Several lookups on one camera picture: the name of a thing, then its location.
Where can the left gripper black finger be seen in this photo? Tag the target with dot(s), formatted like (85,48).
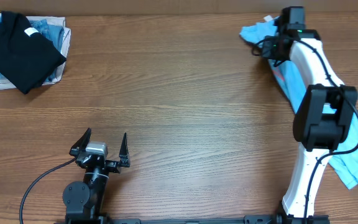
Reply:
(81,144)
(124,153)

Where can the folded black shirt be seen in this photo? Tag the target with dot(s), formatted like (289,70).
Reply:
(27,58)

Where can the light blue t-shirt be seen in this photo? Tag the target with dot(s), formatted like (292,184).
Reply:
(291,83)

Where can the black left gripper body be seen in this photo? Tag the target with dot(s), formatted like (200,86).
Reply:
(113,166)

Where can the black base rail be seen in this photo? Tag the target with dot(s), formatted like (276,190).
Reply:
(248,219)

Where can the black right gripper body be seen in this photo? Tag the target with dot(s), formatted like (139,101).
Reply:
(270,51)

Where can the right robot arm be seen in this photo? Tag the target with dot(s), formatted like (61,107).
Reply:
(323,118)

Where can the folded white cloth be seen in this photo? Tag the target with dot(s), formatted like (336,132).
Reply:
(58,21)

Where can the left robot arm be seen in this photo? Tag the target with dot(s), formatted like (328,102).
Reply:
(84,199)

